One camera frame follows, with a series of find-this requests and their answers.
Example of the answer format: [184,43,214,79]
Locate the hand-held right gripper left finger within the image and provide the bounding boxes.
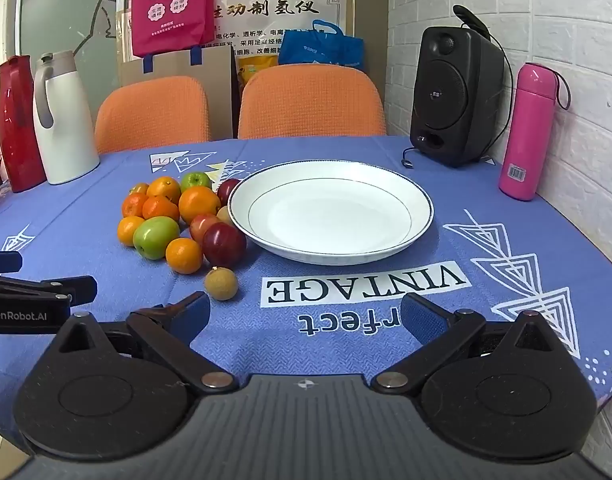
[53,290,239,395]

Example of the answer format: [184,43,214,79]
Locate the white thermos jug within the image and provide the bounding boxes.
[33,51,101,185]

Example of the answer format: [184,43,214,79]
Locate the dark red plum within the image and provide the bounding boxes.
[217,178,241,206]

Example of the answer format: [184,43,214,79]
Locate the yellow bag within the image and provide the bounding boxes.
[237,55,279,86]

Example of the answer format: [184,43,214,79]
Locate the orange chair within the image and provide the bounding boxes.
[94,76,209,156]
[237,65,387,140]

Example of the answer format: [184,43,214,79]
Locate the red thermos jug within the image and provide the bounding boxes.
[0,55,47,193]

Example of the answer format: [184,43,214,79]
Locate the large orange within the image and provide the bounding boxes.
[178,186,221,224]

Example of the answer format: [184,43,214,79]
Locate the dark red apple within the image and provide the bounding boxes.
[202,222,247,270]

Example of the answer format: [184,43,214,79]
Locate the black clip microphone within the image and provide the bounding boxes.
[453,5,491,41]

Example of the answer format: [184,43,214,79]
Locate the black speaker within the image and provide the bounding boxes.
[411,26,506,168]

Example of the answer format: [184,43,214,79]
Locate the pink bottle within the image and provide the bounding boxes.
[499,63,570,202]

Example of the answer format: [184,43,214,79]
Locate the brown paper bag blue handles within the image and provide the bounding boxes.
[118,45,239,142]

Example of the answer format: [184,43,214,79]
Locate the green apple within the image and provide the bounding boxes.
[132,216,181,260]
[180,172,213,192]

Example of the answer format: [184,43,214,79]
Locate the white plate with dark rim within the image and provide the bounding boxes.
[227,160,435,266]

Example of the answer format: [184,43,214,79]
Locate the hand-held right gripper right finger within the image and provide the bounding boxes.
[370,291,562,396]

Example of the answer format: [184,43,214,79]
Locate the blue tote bag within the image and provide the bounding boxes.
[278,20,365,72]

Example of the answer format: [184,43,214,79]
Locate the magenta tote bag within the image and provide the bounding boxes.
[131,0,217,58]

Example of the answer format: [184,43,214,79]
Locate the framed wall poster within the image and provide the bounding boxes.
[213,0,355,86]

